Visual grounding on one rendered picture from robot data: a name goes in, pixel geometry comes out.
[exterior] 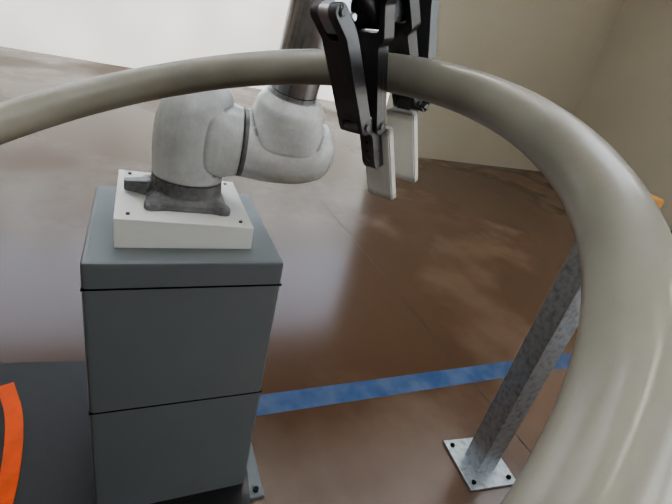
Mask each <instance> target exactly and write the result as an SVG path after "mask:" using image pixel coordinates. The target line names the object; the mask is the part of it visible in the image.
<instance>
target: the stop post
mask: <svg viewBox="0 0 672 504"><path fill-rule="evenodd" d="M580 304H581V270H580V260H579V253H578V248H577V243H576V242H575V243H574V245H573V247H572V249H571V251H570V253H569V255H568V257H567V259H566V261H565V263H564V265H563V266H562V268H561V270H560V272H559V274H558V276H557V278H556V280H555V282H554V284H553V286H552V288H551V290H550V291H549V293H548V295H547V297H546V299H545V301H544V303H543V305H542V307H541V309H540V311H539V313H538V315H537V316H536V318H535V320H534V322H533V324H532V326H531V328H530V330H529V332H528V334H527V336H526V338H525V339H524V341H523V343H522V345H521V347H520V349H519V351H518V353H517V355H516V357H515V359H514V361H513V363H512V364H511V366H510V368H509V370H508V372H507V374H506V376H505V378H504V380H503V382H502V384H501V386H500V387H499V389H498V391H497V393H496V395H495V397H494V399H493V401H492V403H491V405H490V407H489V409H488V411H487V412H486V414H485V416H484V418H483V420H482V422H481V424H480V426H479V428H478V430H477V432H476V434H475V436H474V437H473V438H464V439H455V440H445V441H443V443H444V445H445V447H446V449H447V451H448V452H449V454H450V456H451V458H452V460H453V461H454V463H455V465H456V467H457V469H458V471H459V472H460V474H461V476H462V478H463V480H464V481H465V483H466V485H467V487H468V489H469V491H470V492H474V491H481V490H487V489H493V488H500V487H506V486H512V485H513V483H514V482H515V478H514V476H513V475H512V473H511V472H510V470H509V469H508V467H507V466H506V464H505V463H504V461H503V460H502V458H501V457H502V456H503V454H504V452H505V451H506V449H507V447H508V445H509V444H510V442H511V440H512V438H513V437H514V435H515V433H516V432H517V430H518V428H519V426H520V425H521V423H522V421H523V420H524V418H525V416H526V414H527V413H528V411H529V409H530V408H531V406H532V404H533V402H534V401H535V399H536V397H537V395H538V394H539V392H540V390H541V389H542V387H543V385H544V383H545V382H546V380H547V378H548V377H549V375H550V373H551V371H552V370H553V368H554V366H555V365H556V363H557V361H558V359H559V358H560V356H561V354H562V352H563V351H564V349H565V347H566V346H567V344H568V342H569V340H570V339H571V337H572V335H573V334H574V332H575V330H576V328H577V327H578V324H579V315H580Z"/></svg>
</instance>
